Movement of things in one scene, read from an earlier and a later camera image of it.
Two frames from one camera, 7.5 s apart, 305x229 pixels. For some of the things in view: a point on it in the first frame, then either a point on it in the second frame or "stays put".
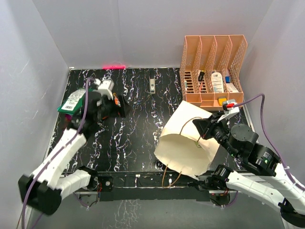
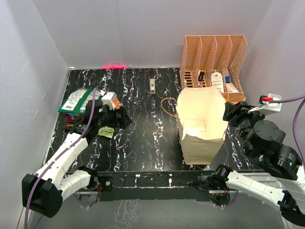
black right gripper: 203,125 to 230,109
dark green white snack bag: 73,104 stays put
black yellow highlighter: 200,77 stays put
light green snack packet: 198,145 to 106,131
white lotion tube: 217,81 stays put
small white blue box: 231,88 stays put
